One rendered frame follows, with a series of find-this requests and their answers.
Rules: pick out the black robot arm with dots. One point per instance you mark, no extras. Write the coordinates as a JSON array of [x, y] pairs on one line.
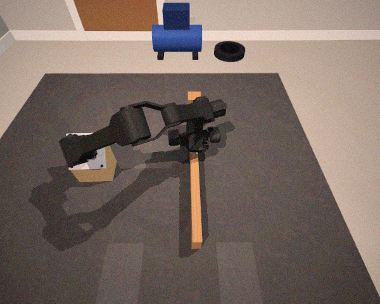
[[129, 126]]

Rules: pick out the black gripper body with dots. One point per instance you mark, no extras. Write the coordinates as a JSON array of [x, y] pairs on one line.
[[174, 137]]

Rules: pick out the wooden post with slot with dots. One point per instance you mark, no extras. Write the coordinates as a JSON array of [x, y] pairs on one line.
[[191, 96]]

